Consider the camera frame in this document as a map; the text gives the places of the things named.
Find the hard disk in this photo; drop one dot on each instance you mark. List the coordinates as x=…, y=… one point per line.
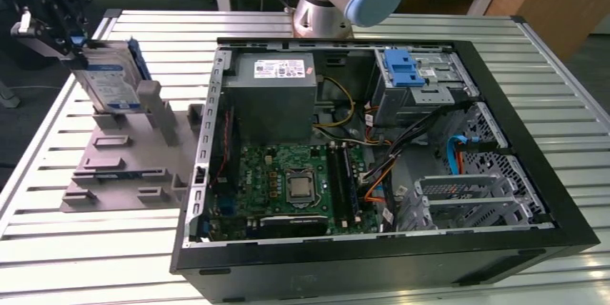
x=112, y=83

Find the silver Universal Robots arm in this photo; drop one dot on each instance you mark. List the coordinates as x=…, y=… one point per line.
x=319, y=15

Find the metal disk bay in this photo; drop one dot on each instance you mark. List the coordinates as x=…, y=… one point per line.
x=476, y=202

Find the grey stand foot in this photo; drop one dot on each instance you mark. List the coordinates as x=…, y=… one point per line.
x=9, y=99

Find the grey parts rack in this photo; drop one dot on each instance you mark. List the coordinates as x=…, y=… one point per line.
x=137, y=162

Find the RAM stick in rack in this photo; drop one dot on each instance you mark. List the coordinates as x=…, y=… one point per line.
x=116, y=177

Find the grey power supply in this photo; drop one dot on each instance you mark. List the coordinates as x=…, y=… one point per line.
x=271, y=112

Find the green motherboard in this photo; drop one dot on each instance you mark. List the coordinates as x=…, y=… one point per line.
x=267, y=162

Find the silver CPU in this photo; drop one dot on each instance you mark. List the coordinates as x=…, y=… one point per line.
x=300, y=189

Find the blue plastic drive latch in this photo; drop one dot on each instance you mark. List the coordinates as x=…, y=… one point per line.
x=398, y=69

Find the black graphics card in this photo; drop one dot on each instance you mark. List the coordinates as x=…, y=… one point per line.
x=291, y=224

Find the metal optical drive cage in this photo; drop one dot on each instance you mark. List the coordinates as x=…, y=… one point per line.
x=423, y=96

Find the black PC case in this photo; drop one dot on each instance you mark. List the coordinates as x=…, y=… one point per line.
x=334, y=269

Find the brown wooden cabinet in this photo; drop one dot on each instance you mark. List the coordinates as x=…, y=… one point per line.
x=562, y=5

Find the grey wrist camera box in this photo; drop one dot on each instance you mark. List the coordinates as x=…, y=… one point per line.
x=43, y=46

